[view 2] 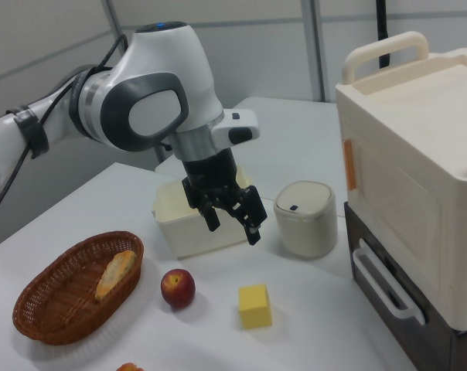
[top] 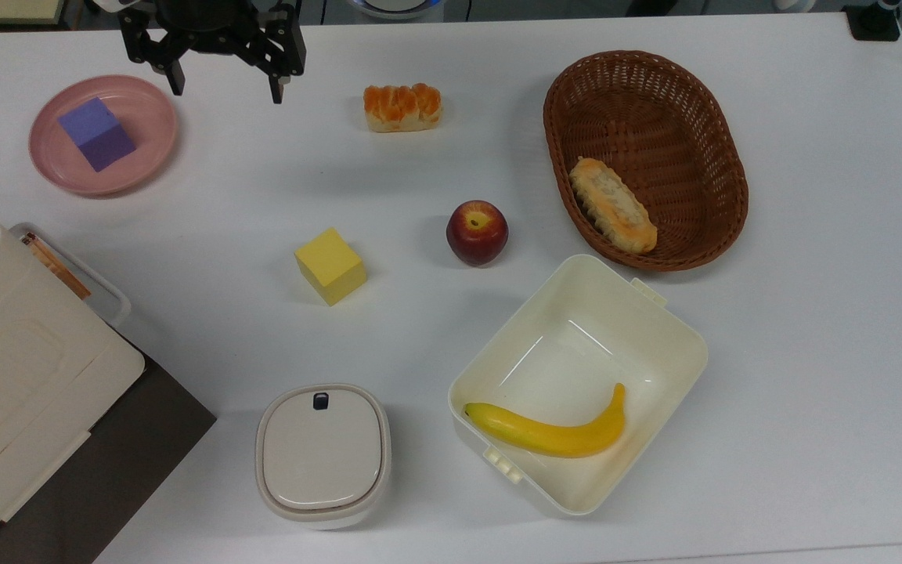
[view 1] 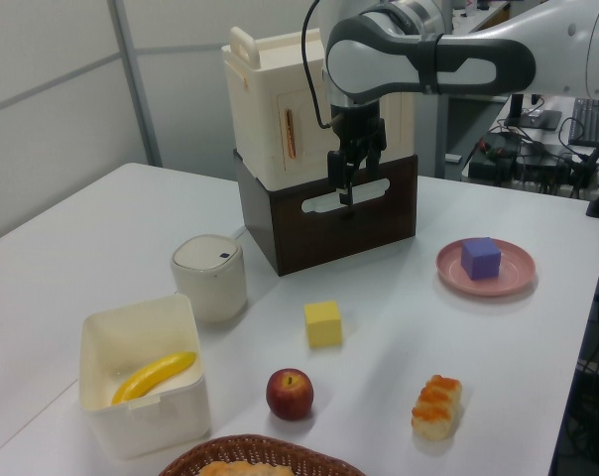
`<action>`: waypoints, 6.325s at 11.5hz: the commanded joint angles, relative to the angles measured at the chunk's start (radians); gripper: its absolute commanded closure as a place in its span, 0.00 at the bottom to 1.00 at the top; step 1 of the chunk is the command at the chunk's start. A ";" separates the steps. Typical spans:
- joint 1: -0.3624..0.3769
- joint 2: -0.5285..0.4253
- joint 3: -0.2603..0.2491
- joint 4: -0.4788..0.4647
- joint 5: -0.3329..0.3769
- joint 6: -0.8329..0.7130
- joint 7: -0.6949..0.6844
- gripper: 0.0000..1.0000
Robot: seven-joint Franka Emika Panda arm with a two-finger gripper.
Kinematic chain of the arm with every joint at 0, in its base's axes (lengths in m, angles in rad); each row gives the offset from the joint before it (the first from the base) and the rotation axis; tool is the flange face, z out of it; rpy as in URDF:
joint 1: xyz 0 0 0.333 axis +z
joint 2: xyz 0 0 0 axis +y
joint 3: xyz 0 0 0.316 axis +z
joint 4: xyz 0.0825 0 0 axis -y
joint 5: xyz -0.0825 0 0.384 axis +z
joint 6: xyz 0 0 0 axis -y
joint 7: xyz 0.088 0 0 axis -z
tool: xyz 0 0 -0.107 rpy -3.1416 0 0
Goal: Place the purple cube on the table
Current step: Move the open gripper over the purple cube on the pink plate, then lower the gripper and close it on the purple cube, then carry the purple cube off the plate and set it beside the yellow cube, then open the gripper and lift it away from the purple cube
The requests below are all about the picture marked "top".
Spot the clear plastic handle guard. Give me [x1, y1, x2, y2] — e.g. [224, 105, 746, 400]
[9, 222, 132, 328]

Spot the brown wicker basket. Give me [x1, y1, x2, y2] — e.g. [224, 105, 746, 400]
[543, 50, 750, 273]

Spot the white drawer handle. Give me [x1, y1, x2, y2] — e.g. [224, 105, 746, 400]
[0, 429, 93, 524]

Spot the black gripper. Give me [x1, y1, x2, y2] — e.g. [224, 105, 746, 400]
[119, 0, 308, 105]

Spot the yellow foam cube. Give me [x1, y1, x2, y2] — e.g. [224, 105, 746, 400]
[294, 227, 368, 307]

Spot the pale yellow board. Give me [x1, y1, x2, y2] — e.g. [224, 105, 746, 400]
[0, 0, 65, 26]

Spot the orange glazed bread loaf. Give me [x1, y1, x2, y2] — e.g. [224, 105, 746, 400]
[363, 82, 443, 133]

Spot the cream plastic cabinet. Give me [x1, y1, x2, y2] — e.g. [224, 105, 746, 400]
[0, 186, 146, 563]

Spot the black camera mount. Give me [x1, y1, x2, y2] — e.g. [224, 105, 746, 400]
[845, 0, 902, 42]

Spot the red apple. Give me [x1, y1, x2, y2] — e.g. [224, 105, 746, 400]
[446, 200, 510, 267]

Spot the dark wooden drawer base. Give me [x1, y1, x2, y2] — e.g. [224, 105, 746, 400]
[0, 337, 218, 564]

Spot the cream plastic lunch box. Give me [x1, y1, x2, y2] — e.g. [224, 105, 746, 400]
[448, 253, 709, 518]

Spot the pink round plate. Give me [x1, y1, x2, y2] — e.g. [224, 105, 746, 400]
[28, 74, 179, 197]

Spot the small cream lidded bin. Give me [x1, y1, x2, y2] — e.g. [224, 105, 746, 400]
[254, 382, 392, 531]

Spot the purple foam cube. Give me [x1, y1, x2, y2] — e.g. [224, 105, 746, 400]
[57, 96, 137, 173]

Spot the yellow banana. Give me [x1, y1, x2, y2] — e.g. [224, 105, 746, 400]
[463, 382, 627, 459]

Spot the long crusty bread roll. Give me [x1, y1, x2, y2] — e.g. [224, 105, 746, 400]
[568, 157, 658, 255]

